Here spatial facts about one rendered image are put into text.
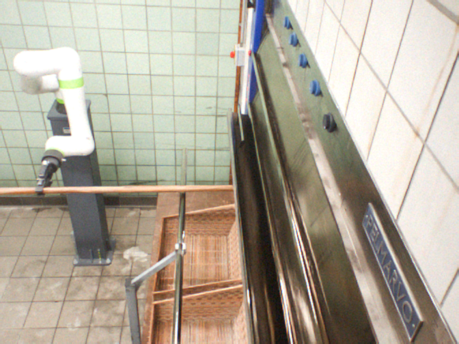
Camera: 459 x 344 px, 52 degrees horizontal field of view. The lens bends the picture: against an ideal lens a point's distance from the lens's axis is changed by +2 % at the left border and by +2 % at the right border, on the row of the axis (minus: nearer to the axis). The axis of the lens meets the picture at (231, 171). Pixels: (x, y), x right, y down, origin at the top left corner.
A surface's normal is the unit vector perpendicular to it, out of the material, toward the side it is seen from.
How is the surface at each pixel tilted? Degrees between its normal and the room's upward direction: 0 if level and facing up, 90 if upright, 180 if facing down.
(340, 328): 70
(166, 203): 0
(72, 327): 0
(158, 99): 90
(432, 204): 90
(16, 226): 0
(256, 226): 10
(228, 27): 90
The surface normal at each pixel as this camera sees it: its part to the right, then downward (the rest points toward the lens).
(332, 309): -0.92, -0.28
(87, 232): 0.06, 0.60
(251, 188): 0.23, -0.79
